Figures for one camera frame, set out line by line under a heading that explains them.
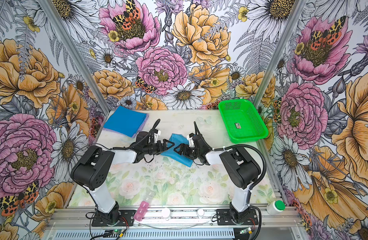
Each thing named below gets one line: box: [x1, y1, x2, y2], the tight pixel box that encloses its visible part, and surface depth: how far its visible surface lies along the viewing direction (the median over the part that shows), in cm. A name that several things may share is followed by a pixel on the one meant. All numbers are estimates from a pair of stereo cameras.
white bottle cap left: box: [161, 207, 171, 219], surface depth 71 cm
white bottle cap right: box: [197, 208, 205, 219], surface depth 73 cm
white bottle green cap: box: [266, 200, 286, 216], surface depth 71 cm
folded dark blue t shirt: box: [103, 106, 147, 138], surface depth 115 cm
